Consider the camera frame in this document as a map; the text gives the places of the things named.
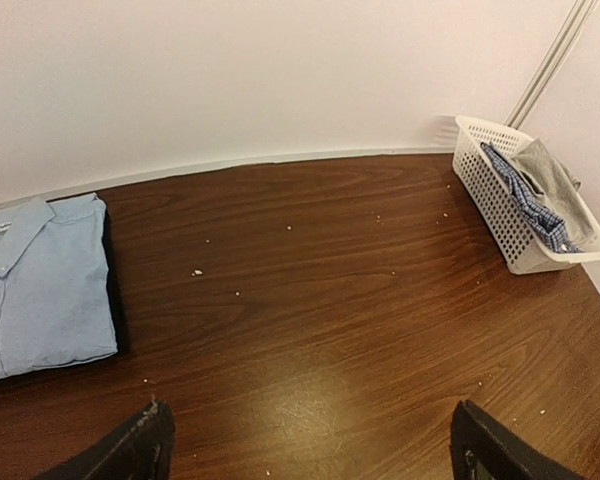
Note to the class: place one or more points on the blue checkered shirt in basket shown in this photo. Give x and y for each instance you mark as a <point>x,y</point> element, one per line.
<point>546,224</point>

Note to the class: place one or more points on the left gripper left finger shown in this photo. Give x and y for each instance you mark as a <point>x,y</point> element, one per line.
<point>139,448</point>

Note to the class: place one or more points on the grey shirt in basket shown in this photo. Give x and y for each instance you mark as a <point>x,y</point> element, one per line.
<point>555,188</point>

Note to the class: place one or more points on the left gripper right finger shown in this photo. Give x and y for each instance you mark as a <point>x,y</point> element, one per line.
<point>483,448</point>

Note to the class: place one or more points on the light blue long sleeve shirt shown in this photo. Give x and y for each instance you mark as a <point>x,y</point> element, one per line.
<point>54,302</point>

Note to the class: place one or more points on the white plastic laundry basket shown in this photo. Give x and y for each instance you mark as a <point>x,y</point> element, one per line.
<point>523,251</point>

